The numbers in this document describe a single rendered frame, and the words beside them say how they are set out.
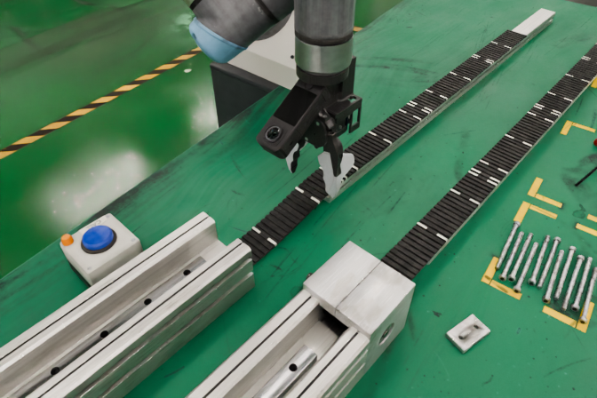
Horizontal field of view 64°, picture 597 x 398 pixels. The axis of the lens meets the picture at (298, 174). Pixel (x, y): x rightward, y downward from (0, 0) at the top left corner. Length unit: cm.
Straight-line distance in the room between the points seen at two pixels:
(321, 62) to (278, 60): 47
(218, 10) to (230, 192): 31
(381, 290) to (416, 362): 11
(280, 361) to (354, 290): 12
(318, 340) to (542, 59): 96
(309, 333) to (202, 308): 14
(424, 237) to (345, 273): 18
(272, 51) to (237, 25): 42
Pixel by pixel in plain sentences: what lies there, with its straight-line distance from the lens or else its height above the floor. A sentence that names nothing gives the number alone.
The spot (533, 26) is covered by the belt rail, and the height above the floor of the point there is 81.
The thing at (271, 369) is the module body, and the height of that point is 82.
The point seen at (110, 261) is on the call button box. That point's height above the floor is 84.
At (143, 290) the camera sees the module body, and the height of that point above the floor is 83.
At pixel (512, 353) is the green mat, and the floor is 78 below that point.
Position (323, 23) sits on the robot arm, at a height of 111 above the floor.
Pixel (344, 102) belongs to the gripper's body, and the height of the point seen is 97.
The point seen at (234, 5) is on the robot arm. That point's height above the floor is 109.
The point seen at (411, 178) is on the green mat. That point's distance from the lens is 87.
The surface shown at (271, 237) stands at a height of 79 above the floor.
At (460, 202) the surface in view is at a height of 81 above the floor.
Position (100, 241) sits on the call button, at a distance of 70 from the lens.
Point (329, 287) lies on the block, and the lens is 58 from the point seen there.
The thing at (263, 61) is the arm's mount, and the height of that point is 82.
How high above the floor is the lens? 135
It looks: 42 degrees down
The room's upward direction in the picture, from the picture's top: straight up
